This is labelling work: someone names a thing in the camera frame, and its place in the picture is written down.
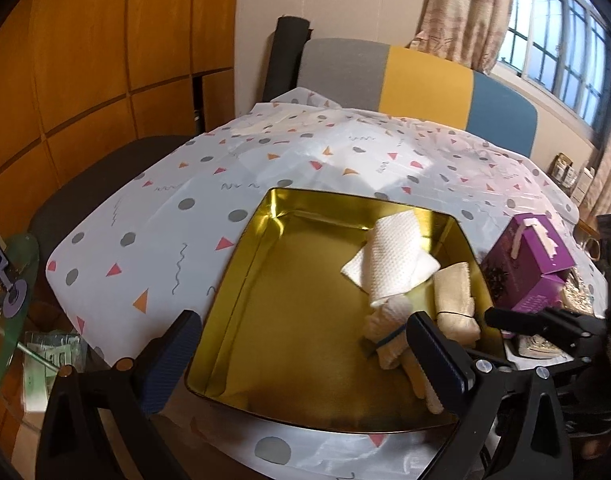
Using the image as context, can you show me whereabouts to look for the barred window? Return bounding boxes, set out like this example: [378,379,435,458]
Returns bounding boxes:
[495,0,611,132]

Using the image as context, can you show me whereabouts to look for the beige patterned curtain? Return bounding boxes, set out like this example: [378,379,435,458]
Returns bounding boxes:
[585,125,611,222]
[408,0,519,69]

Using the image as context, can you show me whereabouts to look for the purple carton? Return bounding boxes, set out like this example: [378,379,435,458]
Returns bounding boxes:
[480,213,577,332]

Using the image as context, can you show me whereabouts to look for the beige cloth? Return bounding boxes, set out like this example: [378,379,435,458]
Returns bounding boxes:
[433,261,482,347]

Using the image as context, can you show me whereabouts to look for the green white paper packets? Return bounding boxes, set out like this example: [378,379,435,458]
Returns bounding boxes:
[23,330,87,412]

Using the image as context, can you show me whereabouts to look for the white textured towel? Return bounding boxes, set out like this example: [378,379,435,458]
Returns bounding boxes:
[340,210,441,309]

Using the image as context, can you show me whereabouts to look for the black rolled mat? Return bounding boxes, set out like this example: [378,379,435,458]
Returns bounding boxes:
[262,15,314,104]

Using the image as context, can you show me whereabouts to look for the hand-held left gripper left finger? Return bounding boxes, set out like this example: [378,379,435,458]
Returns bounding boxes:
[36,310,204,480]

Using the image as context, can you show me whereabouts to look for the gold rectangular tin box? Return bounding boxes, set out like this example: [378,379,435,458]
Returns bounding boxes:
[184,187,507,434]

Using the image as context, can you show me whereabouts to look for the ornate silver tissue box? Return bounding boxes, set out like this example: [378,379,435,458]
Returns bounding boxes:
[505,264,611,359]

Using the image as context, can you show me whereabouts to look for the dark grey chair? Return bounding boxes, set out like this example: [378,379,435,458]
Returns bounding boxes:
[28,135,192,262]

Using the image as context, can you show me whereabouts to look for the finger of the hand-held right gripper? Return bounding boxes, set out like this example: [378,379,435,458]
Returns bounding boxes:
[485,306,609,357]

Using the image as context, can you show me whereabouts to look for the orange wooden wardrobe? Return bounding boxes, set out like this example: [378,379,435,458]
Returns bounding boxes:
[0,0,237,242]

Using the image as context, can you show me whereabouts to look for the grey yellow blue sofa backrest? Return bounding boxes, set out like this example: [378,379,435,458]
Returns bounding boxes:
[296,37,539,159]

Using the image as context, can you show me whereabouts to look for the patterned white tablecloth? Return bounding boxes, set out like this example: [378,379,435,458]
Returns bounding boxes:
[46,87,582,480]

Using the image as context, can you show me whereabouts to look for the white towel blue band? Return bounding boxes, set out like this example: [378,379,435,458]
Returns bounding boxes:
[363,295,445,414]

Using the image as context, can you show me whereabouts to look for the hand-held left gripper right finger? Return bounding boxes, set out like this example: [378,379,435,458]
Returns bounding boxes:
[405,311,573,480]

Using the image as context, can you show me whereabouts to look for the boxes on desk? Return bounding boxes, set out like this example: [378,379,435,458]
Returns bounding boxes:
[550,152,597,207]

